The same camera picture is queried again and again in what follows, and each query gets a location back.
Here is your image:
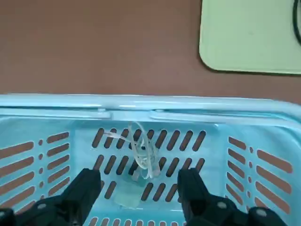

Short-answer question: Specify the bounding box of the blue plastic slotted basket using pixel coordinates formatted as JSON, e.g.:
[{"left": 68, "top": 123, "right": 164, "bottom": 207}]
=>
[{"left": 0, "top": 93, "right": 301, "bottom": 226}]

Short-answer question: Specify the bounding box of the light green tray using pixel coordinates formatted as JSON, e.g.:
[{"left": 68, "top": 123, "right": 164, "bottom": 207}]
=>
[{"left": 198, "top": 0, "right": 301, "bottom": 76}]

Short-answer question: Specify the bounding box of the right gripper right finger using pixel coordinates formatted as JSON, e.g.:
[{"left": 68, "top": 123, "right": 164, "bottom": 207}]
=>
[{"left": 177, "top": 167, "right": 290, "bottom": 226}]

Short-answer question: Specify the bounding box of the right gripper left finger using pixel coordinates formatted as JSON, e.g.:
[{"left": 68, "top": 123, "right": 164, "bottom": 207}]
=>
[{"left": 0, "top": 167, "right": 102, "bottom": 226}]

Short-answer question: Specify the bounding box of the coiled black cable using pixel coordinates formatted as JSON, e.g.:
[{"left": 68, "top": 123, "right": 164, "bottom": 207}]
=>
[{"left": 292, "top": 0, "right": 301, "bottom": 44}]

